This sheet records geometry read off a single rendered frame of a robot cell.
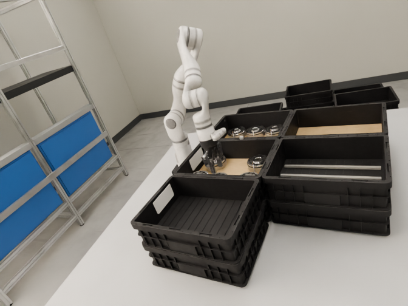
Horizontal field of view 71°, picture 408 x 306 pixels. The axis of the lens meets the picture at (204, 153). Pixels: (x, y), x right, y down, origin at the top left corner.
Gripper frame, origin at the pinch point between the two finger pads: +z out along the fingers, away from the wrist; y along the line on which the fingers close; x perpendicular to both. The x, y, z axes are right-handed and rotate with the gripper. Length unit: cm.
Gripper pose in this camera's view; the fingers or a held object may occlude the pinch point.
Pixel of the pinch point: (216, 167)
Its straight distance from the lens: 124.5
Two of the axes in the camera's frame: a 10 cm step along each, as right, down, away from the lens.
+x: 8.3, -0.4, -5.6
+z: 2.8, 8.9, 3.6
